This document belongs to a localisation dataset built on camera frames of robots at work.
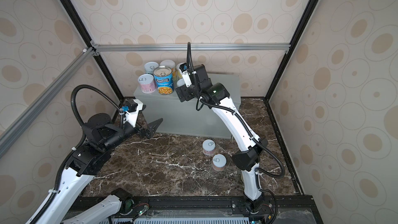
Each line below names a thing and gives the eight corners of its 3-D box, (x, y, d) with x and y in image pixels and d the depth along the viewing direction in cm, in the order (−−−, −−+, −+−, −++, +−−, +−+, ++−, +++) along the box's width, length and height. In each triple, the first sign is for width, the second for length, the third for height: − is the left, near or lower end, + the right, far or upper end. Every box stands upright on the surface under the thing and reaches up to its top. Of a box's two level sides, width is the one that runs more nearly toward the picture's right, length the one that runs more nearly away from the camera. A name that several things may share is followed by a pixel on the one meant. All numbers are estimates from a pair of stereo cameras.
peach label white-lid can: (212, 171, 86) (213, 167, 82) (212, 158, 91) (212, 153, 87) (226, 171, 86) (227, 167, 82) (224, 158, 91) (226, 153, 87)
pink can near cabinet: (202, 155, 92) (202, 151, 87) (202, 143, 97) (202, 139, 93) (215, 155, 92) (216, 151, 88) (214, 143, 97) (215, 139, 93)
